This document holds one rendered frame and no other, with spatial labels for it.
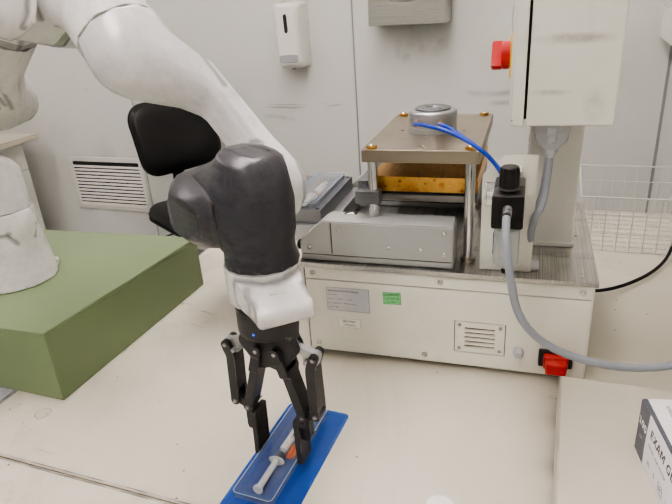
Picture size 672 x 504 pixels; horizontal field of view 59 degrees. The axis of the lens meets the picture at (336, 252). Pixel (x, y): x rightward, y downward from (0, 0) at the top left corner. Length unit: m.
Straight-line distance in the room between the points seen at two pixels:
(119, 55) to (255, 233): 0.29
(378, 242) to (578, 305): 0.31
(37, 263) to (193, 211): 0.61
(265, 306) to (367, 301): 0.37
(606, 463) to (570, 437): 0.05
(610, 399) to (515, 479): 0.18
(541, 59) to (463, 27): 1.70
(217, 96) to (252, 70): 2.04
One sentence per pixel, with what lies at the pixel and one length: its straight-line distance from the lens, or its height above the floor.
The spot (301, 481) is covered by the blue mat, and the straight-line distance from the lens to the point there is 0.83.
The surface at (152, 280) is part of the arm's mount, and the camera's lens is 1.22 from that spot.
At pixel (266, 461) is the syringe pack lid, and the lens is 0.84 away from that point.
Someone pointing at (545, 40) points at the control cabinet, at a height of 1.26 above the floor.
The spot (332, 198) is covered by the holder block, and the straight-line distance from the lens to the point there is 1.08.
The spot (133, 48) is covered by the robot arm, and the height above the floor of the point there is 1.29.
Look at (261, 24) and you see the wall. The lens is 2.80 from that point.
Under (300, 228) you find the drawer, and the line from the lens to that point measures 1.03.
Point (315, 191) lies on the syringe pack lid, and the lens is 1.09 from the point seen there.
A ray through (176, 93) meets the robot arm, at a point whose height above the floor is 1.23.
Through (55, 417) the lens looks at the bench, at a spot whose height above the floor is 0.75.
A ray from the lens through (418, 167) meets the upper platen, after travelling 1.00.
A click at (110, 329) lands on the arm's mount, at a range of 1.15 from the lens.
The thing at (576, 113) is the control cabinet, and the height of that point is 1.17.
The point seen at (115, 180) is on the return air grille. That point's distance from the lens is 3.48.
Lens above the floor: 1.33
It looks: 24 degrees down
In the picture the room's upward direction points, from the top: 4 degrees counter-clockwise
